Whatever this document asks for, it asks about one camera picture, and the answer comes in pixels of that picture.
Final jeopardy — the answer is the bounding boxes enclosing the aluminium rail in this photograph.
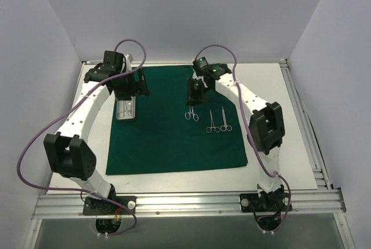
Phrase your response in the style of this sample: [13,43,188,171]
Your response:
[32,189,346,219]
[279,59,333,189]
[82,59,288,66]

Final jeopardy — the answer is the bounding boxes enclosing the silver curved hemostat forceps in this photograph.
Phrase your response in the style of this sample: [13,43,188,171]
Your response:
[184,105,199,122]

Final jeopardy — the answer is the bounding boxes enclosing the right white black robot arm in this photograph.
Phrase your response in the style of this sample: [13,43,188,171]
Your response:
[186,57,285,210]

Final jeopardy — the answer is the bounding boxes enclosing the right aluminium rail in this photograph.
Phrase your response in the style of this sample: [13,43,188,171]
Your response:
[279,59,333,189]

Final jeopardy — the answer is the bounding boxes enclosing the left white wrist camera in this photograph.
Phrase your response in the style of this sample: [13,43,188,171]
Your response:
[122,54,133,72]

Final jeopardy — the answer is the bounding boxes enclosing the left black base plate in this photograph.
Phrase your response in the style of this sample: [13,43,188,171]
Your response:
[82,196,137,216]

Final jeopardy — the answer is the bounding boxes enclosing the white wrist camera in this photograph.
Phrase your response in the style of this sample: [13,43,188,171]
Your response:
[192,74,209,89]
[122,54,133,72]

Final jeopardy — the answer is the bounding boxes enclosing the silver metal instrument tray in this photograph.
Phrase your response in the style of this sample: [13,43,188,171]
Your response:
[116,97,136,120]

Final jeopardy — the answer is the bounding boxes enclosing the silver straight hemostat forceps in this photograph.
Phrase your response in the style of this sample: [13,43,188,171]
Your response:
[206,109,220,133]

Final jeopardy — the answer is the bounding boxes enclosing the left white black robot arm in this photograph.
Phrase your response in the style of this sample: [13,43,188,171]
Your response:
[43,51,148,214]

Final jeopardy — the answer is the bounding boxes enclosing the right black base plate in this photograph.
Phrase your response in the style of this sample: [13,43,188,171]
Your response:
[239,191,293,213]

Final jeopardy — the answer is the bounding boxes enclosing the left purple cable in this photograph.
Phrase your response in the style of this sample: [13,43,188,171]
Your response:
[16,39,147,237]

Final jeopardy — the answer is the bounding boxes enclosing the silver tweezers in tray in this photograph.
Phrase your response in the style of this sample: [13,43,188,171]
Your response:
[128,102,133,116]

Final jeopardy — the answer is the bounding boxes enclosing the back aluminium rail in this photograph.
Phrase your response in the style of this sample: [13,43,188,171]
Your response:
[82,59,288,66]

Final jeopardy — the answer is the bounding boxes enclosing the front aluminium rail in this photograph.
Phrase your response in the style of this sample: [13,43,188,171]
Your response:
[32,189,346,219]

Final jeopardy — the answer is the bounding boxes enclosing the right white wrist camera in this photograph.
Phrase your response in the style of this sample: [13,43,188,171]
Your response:
[192,74,209,89]

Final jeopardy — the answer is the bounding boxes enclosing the green surgical cloth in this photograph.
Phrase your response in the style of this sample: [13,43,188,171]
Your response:
[106,65,248,175]

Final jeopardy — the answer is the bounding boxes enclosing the silver surgical scissors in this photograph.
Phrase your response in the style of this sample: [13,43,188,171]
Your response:
[220,107,232,132]

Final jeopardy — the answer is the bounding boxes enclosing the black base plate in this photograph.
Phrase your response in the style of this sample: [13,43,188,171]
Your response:
[82,196,137,216]
[239,191,293,213]

